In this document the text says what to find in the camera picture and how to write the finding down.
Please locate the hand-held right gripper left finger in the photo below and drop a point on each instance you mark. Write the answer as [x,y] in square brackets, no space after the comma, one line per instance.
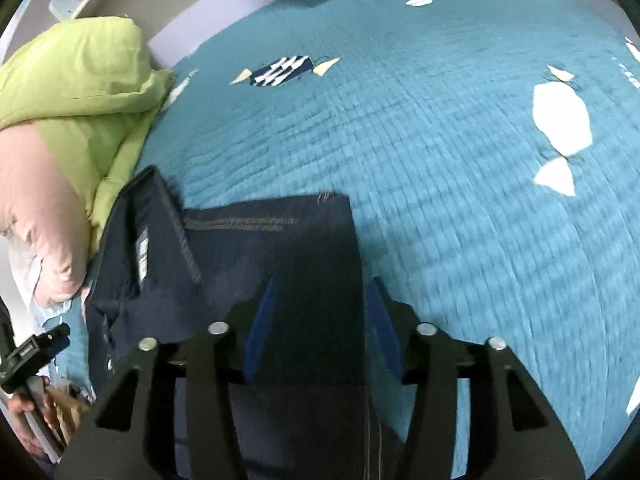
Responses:
[261,332]

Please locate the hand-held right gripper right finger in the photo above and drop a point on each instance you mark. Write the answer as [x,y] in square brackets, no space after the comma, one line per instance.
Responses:
[387,332]

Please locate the dark blue jeans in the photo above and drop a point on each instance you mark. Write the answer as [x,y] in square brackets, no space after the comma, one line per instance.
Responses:
[300,260]

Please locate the person's left hand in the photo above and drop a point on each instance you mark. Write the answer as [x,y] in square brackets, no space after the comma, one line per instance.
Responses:
[52,417]

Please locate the white cloth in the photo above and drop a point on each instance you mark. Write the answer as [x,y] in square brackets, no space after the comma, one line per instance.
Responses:
[17,270]

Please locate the pale pink pillow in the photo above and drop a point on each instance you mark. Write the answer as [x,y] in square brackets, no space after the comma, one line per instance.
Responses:
[35,210]

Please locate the teal fish print quilted blanket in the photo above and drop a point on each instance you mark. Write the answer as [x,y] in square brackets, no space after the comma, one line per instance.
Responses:
[425,160]

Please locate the lime green pillow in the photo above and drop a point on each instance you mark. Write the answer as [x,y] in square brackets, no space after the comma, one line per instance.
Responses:
[75,75]

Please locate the pale blue object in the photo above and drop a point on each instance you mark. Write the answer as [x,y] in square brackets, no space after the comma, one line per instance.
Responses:
[64,7]

